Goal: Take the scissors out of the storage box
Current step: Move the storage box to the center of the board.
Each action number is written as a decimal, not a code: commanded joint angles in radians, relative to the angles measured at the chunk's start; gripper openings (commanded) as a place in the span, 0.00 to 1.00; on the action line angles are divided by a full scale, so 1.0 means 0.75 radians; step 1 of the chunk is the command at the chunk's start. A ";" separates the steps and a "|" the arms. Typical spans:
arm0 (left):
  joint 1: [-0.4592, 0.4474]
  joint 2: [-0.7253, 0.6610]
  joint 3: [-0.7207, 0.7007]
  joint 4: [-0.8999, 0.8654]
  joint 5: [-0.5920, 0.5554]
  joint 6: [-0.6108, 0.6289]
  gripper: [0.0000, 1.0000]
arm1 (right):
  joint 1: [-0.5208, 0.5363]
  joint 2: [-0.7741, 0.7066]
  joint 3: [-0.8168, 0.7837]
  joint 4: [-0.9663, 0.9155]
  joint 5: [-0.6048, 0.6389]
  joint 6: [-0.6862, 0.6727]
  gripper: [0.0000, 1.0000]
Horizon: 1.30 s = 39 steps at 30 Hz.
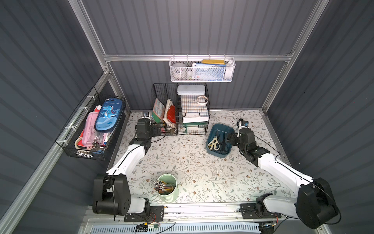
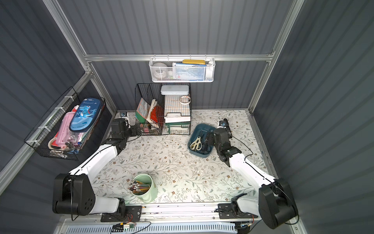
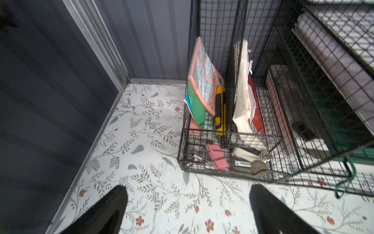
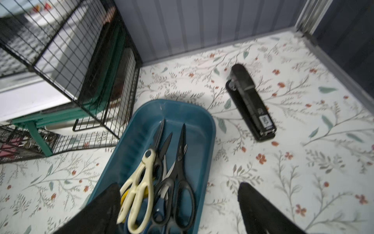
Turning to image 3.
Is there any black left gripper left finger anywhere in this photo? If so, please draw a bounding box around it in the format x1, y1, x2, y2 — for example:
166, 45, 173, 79
62, 185, 128, 234

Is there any green strap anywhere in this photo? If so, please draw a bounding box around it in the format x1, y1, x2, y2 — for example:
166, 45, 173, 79
334, 157, 357, 199

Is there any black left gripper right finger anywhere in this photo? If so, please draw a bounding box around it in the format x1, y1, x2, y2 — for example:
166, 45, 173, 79
249, 184, 318, 234

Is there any yellow utility knife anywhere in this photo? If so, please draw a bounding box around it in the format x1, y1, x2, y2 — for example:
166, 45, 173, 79
215, 86, 226, 136

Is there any beige stapler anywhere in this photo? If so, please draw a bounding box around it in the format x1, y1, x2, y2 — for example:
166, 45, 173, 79
229, 147, 271, 178

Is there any red booklet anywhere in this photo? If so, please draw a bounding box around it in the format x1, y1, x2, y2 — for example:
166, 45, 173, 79
248, 75, 265, 135

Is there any white checkered box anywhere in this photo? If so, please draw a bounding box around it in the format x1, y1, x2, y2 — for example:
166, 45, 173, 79
292, 12, 374, 134

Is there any pink patterned notebook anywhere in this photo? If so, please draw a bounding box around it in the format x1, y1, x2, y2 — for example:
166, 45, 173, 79
188, 37, 225, 117

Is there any white paper stack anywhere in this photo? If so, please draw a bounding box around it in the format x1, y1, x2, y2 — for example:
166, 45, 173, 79
232, 40, 254, 134

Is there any black wire desk organizer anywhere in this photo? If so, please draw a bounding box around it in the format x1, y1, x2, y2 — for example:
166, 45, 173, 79
177, 1, 374, 197

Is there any green folder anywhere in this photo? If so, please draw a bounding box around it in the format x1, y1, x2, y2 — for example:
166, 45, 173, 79
186, 82, 206, 128

